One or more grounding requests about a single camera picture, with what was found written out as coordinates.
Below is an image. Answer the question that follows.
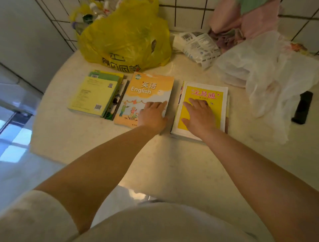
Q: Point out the person's left hand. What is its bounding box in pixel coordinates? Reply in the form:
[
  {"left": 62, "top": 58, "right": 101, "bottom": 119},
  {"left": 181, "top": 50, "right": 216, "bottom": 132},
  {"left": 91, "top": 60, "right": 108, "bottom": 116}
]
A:
[{"left": 138, "top": 101, "right": 168, "bottom": 134}]

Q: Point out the person's right hand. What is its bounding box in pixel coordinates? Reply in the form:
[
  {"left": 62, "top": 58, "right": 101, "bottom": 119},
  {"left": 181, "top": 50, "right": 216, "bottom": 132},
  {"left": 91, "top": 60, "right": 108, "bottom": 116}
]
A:
[{"left": 181, "top": 98, "right": 217, "bottom": 139}]

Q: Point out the clear plastic bottle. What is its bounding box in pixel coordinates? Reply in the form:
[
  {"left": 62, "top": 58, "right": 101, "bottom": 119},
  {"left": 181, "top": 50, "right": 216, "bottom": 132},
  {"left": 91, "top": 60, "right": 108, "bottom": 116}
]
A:
[{"left": 72, "top": 21, "right": 88, "bottom": 35}]

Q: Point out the person's white shirt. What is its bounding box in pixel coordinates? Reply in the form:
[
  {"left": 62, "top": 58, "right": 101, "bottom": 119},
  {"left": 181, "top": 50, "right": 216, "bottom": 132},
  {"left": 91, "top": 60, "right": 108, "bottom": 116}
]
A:
[{"left": 0, "top": 190, "right": 260, "bottom": 242}]

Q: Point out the yellow plastic bag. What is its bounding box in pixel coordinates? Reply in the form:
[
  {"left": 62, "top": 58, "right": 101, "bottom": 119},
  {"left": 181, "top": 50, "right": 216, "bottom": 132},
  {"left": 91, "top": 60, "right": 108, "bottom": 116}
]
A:
[{"left": 70, "top": 0, "right": 172, "bottom": 73}]

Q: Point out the black oblong object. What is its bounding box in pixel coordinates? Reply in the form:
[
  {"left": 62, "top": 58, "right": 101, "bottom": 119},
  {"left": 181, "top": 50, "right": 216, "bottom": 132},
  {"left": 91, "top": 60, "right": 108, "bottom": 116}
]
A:
[{"left": 291, "top": 91, "right": 314, "bottom": 125}]

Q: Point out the person's left forearm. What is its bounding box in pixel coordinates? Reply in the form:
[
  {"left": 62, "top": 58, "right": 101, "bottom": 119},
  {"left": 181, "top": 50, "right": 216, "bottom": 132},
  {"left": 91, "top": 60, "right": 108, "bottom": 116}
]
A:
[{"left": 34, "top": 125, "right": 165, "bottom": 235}]

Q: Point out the person's right forearm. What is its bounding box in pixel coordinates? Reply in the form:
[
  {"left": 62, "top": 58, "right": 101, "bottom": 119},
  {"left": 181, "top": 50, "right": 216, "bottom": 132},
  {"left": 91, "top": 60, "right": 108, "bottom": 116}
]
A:
[{"left": 199, "top": 127, "right": 319, "bottom": 242}]

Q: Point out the pink cloth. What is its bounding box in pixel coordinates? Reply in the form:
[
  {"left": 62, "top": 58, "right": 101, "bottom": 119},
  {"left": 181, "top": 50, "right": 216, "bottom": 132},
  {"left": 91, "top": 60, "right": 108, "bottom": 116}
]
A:
[{"left": 208, "top": 0, "right": 282, "bottom": 53}]

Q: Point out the yellow and white workbook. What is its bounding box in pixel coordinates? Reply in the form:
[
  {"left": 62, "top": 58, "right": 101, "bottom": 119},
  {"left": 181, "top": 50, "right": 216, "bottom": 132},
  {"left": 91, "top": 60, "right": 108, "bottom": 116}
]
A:
[{"left": 171, "top": 81, "right": 228, "bottom": 142}]

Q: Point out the green book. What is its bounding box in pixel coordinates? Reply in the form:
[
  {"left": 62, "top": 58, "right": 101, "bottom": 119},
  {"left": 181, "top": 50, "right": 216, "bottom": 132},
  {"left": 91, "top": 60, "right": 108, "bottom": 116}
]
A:
[{"left": 88, "top": 70, "right": 124, "bottom": 84}]

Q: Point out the white plastic bottle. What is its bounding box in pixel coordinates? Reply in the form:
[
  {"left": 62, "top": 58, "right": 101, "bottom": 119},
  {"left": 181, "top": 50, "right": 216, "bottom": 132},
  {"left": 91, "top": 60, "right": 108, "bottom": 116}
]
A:
[{"left": 89, "top": 2, "right": 103, "bottom": 16}]

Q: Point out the white translucent plastic bag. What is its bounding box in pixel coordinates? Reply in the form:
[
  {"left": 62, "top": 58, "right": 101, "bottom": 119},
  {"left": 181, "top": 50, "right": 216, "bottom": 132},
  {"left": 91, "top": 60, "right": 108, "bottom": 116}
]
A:
[{"left": 214, "top": 31, "right": 319, "bottom": 145}]

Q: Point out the green cloth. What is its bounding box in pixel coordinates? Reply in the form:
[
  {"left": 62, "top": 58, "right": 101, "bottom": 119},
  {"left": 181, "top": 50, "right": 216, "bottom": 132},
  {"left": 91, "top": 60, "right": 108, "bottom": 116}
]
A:
[{"left": 237, "top": 0, "right": 271, "bottom": 14}]

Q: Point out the thin dark-edged book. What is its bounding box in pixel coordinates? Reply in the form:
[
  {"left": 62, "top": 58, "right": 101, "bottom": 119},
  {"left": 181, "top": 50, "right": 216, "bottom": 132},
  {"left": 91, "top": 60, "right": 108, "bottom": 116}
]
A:
[{"left": 103, "top": 79, "right": 129, "bottom": 121}]

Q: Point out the white printed plastic packet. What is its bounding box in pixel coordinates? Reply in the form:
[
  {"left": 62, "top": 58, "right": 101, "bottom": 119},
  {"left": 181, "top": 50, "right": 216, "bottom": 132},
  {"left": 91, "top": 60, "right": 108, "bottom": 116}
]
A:
[{"left": 172, "top": 32, "right": 222, "bottom": 70}]

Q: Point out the pale yellow-green book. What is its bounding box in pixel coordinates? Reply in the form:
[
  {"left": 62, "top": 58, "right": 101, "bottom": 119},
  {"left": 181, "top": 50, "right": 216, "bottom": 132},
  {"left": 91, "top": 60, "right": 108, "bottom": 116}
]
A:
[{"left": 68, "top": 76, "right": 120, "bottom": 118}]

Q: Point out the book with colourful edge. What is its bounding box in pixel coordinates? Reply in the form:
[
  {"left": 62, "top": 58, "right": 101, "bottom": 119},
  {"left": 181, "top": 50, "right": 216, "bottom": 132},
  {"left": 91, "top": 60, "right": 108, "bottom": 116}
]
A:
[{"left": 177, "top": 81, "right": 230, "bottom": 134}]

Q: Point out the orange illustrated textbook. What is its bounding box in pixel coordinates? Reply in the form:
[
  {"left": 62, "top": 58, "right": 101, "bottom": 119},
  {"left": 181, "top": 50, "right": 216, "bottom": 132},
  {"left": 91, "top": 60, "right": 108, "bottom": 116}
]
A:
[{"left": 114, "top": 72, "right": 175, "bottom": 129}]

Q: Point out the glass sliding door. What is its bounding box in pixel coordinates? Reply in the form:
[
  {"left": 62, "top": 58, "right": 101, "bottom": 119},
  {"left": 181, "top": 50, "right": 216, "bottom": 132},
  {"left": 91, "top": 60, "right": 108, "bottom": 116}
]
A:
[{"left": 0, "top": 62, "right": 43, "bottom": 164}]

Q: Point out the colourful patterned item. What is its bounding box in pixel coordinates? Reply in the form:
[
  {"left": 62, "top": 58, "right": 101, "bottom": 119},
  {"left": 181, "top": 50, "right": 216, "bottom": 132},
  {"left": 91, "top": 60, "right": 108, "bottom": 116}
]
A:
[{"left": 290, "top": 42, "right": 311, "bottom": 56}]

